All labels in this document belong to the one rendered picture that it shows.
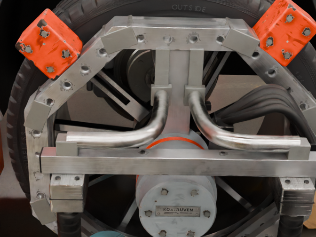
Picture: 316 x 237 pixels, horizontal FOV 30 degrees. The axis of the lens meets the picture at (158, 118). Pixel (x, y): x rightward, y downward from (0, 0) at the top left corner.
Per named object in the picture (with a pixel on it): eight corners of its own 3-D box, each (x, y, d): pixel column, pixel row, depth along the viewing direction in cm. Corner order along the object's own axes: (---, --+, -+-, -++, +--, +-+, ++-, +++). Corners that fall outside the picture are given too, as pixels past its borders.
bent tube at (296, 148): (281, 106, 105) (289, 50, 100) (308, 161, 88) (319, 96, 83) (183, 104, 104) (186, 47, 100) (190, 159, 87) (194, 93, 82)
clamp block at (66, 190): (89, 181, 95) (89, 152, 93) (84, 214, 87) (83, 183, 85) (58, 180, 95) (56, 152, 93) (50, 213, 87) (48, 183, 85)
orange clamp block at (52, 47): (85, 42, 106) (47, 6, 103) (81, 57, 99) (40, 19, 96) (59, 67, 108) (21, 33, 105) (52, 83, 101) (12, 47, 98)
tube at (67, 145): (170, 104, 104) (173, 47, 100) (176, 159, 87) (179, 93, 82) (70, 102, 104) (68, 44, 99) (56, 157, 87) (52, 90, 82)
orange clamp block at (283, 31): (276, 53, 108) (310, 15, 105) (286, 69, 101) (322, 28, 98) (247, 32, 106) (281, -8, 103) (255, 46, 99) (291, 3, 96)
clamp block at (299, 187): (297, 184, 97) (302, 156, 94) (312, 217, 88) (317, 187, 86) (267, 183, 96) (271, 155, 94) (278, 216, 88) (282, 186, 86)
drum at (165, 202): (205, 181, 119) (210, 118, 113) (217, 249, 100) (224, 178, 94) (136, 180, 118) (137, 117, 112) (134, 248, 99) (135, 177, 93)
